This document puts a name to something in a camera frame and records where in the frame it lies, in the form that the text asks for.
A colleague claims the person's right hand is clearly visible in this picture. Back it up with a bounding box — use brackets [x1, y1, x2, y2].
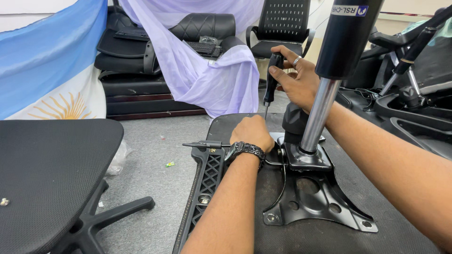
[268, 45, 320, 114]

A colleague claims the person's left hand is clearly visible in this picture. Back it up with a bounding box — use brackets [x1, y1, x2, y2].
[230, 115, 275, 153]

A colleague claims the black handled screwdriver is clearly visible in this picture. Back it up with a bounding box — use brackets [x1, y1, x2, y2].
[263, 52, 285, 120]

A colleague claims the black wristwatch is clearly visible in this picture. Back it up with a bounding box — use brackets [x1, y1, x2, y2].
[224, 141, 266, 172]

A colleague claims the black tension knob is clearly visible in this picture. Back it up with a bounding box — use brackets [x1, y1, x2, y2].
[282, 102, 309, 144]

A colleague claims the black adjustment lever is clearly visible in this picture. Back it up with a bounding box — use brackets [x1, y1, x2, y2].
[182, 140, 232, 149]

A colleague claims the lilac cloth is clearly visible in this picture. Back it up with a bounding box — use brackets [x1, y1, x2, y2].
[118, 0, 265, 119]

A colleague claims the black keyboard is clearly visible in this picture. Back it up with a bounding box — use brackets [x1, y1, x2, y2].
[185, 40, 223, 59]
[114, 28, 150, 42]

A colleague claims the black metal chair mechanism plate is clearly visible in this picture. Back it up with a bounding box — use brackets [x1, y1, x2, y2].
[263, 132, 378, 233]

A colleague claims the black mesh office chair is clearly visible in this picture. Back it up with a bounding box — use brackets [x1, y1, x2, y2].
[246, 0, 316, 60]

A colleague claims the black and chrome gas lift cylinder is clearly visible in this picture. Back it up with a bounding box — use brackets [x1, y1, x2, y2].
[299, 0, 385, 154]

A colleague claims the stack of black leather cushions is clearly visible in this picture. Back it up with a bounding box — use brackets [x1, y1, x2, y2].
[94, 5, 248, 120]

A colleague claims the clear plastic bag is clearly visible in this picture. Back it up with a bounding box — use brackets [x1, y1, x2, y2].
[105, 140, 133, 176]

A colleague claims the upturned black chair seat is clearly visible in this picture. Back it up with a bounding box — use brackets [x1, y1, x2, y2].
[172, 113, 442, 254]

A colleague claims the heap of black chair parts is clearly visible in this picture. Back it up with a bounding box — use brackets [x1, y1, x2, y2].
[335, 5, 452, 159]

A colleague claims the black star chair base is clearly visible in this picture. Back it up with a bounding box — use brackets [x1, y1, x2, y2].
[49, 179, 155, 254]

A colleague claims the black mesh chair seat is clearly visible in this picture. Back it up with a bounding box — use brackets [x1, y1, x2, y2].
[0, 119, 124, 254]

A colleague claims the blue white flag with sun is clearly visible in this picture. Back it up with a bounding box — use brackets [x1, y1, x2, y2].
[0, 0, 108, 120]

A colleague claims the black plastic lattice armrest bracket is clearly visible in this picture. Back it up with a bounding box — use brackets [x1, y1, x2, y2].
[184, 146, 226, 247]

